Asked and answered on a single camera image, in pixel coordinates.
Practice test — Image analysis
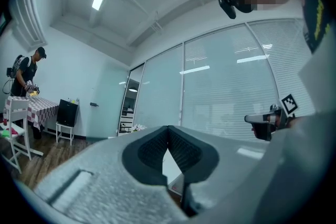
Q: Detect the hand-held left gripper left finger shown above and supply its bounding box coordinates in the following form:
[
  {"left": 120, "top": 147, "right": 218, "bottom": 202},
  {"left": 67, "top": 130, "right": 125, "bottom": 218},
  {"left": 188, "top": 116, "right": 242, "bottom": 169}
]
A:
[{"left": 34, "top": 125, "right": 188, "bottom": 224}]

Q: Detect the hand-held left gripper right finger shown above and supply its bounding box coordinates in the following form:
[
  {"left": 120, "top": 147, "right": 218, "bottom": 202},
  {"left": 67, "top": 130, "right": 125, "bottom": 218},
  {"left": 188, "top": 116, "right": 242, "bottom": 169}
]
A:
[{"left": 167, "top": 125, "right": 271, "bottom": 224}]

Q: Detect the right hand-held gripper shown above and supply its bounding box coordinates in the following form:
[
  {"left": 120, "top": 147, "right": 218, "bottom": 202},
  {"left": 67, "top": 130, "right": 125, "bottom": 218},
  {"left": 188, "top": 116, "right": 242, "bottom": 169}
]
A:
[{"left": 244, "top": 93, "right": 299, "bottom": 142}]

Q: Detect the white table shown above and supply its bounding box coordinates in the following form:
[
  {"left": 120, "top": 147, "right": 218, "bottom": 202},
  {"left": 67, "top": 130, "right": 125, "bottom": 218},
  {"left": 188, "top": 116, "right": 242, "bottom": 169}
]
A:
[{"left": 162, "top": 151, "right": 184, "bottom": 196}]

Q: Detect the white stool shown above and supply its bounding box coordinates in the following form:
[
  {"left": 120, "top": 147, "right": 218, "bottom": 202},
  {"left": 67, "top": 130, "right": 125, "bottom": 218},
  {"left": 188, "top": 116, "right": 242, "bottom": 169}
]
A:
[{"left": 55, "top": 122, "right": 75, "bottom": 146}]

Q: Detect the black cabinet box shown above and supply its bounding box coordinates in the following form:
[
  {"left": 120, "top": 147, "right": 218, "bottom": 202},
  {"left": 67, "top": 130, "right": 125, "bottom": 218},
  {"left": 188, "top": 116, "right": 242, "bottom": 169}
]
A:
[{"left": 56, "top": 99, "right": 79, "bottom": 128}]

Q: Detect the checkered cloth table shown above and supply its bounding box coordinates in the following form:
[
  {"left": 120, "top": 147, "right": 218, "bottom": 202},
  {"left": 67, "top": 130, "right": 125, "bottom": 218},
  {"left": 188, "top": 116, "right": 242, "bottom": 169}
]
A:
[{"left": 4, "top": 95, "right": 60, "bottom": 132}]

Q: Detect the white wooden chair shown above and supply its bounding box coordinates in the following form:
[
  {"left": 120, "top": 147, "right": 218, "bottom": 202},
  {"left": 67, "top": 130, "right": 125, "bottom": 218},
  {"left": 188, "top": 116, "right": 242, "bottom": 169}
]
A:
[{"left": 0, "top": 97, "right": 44, "bottom": 174}]

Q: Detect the person's black printed t-shirt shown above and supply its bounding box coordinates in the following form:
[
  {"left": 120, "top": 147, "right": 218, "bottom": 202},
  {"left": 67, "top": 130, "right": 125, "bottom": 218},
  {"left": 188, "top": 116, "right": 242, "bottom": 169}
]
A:
[{"left": 301, "top": 0, "right": 332, "bottom": 54}]

